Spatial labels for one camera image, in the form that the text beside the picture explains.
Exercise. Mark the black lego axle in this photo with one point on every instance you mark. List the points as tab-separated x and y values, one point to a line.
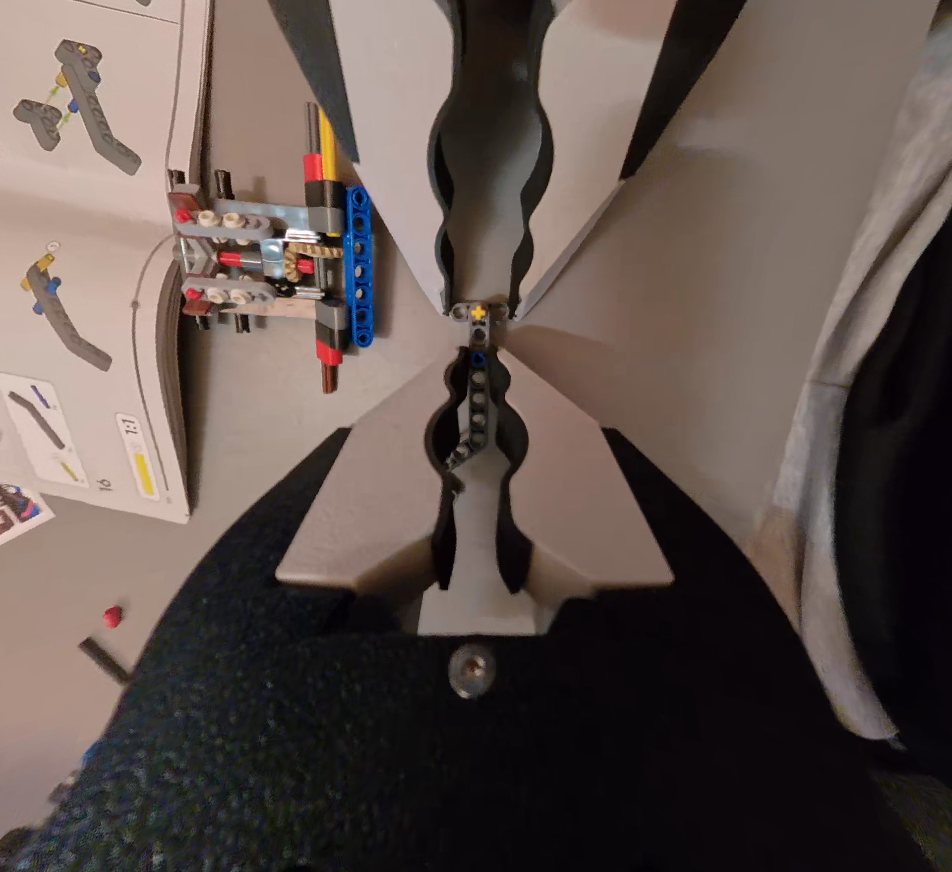
104	660

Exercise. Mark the colourful printed card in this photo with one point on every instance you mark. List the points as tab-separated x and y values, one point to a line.
22	515

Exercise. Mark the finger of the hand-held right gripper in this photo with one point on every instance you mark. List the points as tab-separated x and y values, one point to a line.
602	69
387	69

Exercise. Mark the small red lego piece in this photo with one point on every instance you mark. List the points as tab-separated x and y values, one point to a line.
112	616

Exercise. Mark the lego instruction booklet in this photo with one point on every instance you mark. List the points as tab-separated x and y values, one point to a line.
89	217

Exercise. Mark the lego gear assembly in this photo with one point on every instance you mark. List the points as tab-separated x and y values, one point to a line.
253	255

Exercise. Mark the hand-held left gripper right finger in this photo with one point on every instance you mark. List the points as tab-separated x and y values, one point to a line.
587	507

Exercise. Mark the grey lego beam piece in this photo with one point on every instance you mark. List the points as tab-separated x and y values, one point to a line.
478	396

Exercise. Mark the black garment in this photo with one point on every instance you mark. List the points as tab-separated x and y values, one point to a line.
900	441

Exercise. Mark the light grey cloth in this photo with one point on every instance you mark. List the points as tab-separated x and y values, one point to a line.
833	441

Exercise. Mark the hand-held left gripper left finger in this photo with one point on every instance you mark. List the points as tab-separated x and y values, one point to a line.
364	500

